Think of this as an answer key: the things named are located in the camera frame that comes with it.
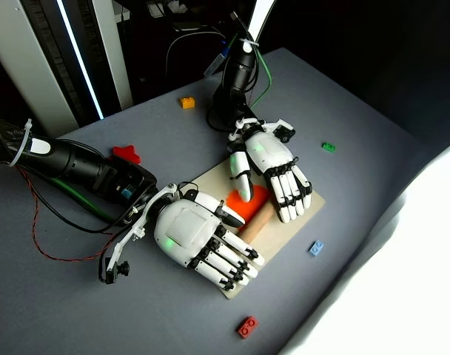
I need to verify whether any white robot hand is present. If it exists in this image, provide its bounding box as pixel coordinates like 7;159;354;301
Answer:
228;131;315;224
152;191;266;294

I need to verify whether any wooden rolling pin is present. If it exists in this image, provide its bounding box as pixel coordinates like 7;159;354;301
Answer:
238;201;276;245

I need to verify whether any orange play dough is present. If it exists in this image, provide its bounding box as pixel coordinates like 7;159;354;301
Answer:
225;184;272;225

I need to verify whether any light wooden board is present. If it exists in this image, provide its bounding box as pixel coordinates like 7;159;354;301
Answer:
190;159;326;300

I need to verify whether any red star-shaped toy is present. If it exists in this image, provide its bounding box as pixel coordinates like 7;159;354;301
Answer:
112;144;141;165

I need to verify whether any red toy brick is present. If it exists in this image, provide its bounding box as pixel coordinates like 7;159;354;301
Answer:
235;315;260;340

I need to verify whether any grey table cloth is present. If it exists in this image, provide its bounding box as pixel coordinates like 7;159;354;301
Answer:
0;47;433;355

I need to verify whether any white backdrop sheet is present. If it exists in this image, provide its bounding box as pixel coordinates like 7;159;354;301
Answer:
276;138;450;355

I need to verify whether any white cabinet with light strip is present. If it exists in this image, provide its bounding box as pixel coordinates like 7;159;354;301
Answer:
0;0;134;138

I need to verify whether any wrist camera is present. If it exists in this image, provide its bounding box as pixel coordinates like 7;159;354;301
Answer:
273;125;293;143
98;258;132;285

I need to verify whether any green cable of arm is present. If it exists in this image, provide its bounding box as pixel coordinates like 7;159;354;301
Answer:
249;40;274;109
47;176;118;224

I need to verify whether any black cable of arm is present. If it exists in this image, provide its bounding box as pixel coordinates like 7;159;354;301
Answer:
23;172;152;234

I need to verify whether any red and black twisted cable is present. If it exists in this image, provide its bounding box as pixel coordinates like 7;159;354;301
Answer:
13;164;115;263

